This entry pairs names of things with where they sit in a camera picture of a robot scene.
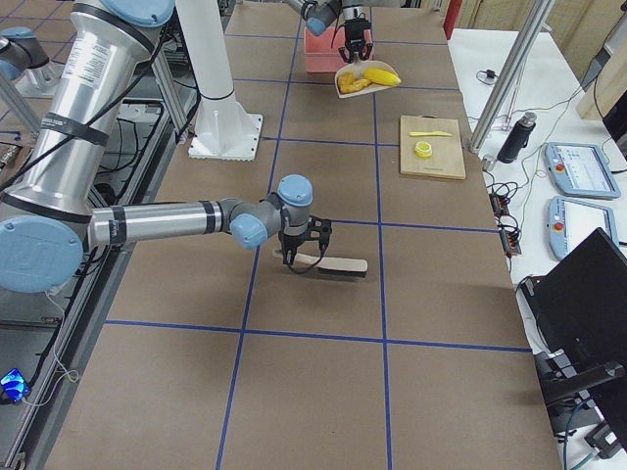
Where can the lower teach pendant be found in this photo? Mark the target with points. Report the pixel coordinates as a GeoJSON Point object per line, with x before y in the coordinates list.
{"type": "Point", "coordinates": [571, 221]}

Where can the black water bottle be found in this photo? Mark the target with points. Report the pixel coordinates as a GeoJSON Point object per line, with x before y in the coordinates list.
{"type": "Point", "coordinates": [517, 138]}

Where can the pink plastic bin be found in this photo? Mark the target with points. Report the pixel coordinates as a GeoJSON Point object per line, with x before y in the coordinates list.
{"type": "Point", "coordinates": [322, 52]}

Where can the aluminium frame post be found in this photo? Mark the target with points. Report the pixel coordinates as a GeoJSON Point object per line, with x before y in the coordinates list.
{"type": "Point", "coordinates": [513, 65]}

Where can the brown toy potato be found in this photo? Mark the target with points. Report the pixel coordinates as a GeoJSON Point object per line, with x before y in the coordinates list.
{"type": "Point", "coordinates": [345, 79]}

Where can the beige brush black bristles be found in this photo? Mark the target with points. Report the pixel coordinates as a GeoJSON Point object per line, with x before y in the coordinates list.
{"type": "Point", "coordinates": [343, 267]}

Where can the black power strip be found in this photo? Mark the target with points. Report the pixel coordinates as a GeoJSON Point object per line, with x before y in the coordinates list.
{"type": "Point", "coordinates": [507, 225]}

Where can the bamboo cutting board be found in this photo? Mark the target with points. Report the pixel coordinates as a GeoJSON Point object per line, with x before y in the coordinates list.
{"type": "Point", "coordinates": [447, 160]}

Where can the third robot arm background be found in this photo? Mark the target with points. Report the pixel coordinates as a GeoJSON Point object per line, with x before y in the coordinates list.
{"type": "Point", "coordinates": [27, 65]}

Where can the yellow plastic knife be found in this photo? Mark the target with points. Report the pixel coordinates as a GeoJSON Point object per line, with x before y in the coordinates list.
{"type": "Point", "coordinates": [435, 133]}

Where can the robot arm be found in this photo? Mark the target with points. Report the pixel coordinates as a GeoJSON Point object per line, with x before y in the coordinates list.
{"type": "Point", "coordinates": [47, 225]}
{"type": "Point", "coordinates": [319, 16]}

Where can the black monitor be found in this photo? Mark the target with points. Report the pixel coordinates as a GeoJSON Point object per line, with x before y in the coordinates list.
{"type": "Point", "coordinates": [580, 309]}

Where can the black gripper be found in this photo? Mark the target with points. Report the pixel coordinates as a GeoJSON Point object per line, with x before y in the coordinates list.
{"type": "Point", "coordinates": [290, 242]}
{"type": "Point", "coordinates": [357, 33]}

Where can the teach pendant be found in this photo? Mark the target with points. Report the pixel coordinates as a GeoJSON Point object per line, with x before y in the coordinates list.
{"type": "Point", "coordinates": [571, 221]}
{"type": "Point", "coordinates": [580, 170]}

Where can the upper teach pendant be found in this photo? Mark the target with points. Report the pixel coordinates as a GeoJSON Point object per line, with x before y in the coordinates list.
{"type": "Point", "coordinates": [580, 170]}

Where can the tan toy ginger root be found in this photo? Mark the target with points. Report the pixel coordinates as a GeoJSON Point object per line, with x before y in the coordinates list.
{"type": "Point", "coordinates": [357, 86]}

